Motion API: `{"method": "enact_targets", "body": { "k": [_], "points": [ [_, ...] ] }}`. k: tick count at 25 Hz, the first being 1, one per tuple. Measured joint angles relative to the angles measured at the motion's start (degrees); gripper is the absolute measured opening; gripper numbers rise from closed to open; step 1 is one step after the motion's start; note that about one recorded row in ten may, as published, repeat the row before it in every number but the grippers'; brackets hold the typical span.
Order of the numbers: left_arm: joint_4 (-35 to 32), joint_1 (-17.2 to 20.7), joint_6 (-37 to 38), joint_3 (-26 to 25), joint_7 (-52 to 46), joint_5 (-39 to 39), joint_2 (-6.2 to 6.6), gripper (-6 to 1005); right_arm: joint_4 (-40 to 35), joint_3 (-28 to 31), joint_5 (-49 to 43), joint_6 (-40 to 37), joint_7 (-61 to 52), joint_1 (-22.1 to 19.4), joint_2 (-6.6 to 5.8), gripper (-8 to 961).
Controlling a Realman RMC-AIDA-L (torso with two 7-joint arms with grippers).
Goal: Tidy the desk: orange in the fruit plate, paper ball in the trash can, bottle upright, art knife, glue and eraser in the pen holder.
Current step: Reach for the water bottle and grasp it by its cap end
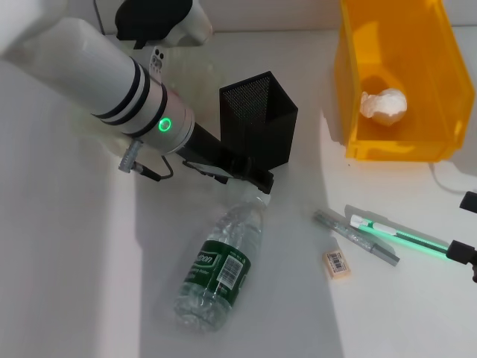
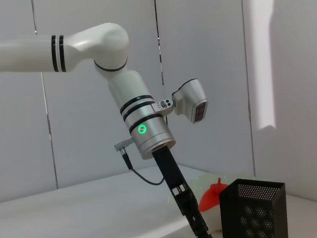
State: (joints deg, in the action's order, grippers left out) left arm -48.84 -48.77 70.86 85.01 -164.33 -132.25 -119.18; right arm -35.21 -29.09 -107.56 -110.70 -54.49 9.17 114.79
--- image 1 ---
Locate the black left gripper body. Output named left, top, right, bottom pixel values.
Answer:
left=176, top=122, right=250, bottom=180

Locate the mint green utility knife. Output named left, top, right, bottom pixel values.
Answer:
left=349, top=214, right=451, bottom=258

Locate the clear water bottle green label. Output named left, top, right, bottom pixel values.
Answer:
left=173, top=187, right=272, bottom=332

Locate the white paper ball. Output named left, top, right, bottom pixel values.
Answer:
left=359, top=87, right=409, bottom=128

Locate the black mesh pen holder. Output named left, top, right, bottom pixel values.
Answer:
left=218, top=70, right=300, bottom=172

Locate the silver glitter pen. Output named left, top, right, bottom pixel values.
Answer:
left=312, top=209, right=401, bottom=267

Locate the beige eraser with barcode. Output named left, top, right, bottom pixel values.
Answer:
left=322, top=248, right=353, bottom=286

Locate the yellow plastic bin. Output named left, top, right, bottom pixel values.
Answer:
left=333, top=0, right=476, bottom=163

